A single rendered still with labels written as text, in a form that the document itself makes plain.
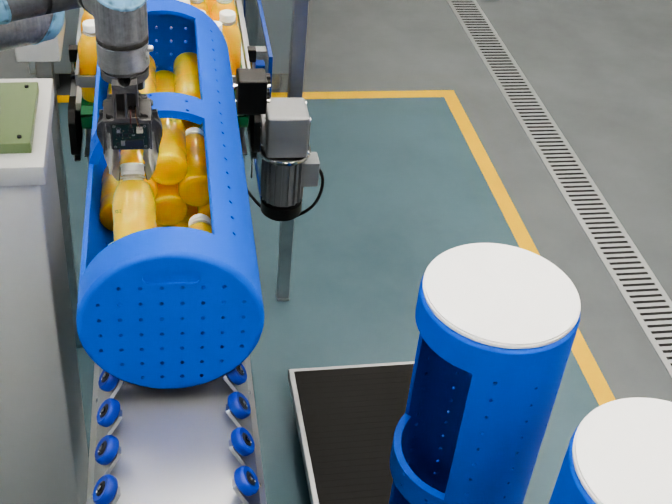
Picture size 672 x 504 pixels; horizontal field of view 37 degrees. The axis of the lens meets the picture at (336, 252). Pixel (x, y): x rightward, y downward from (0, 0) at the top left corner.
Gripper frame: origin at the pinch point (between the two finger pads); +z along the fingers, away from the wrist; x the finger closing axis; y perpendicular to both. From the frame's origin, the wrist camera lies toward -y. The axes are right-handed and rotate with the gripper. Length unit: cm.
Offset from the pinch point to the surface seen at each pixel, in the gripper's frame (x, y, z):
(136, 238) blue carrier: 0.7, 18.2, -0.3
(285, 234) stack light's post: 40, -104, 97
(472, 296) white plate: 57, 13, 19
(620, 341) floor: 147, -78, 125
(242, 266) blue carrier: 16.2, 20.6, 4.0
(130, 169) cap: -0.3, 1.7, -1.3
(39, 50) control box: -23, -79, 20
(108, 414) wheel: -4.8, 30.2, 24.4
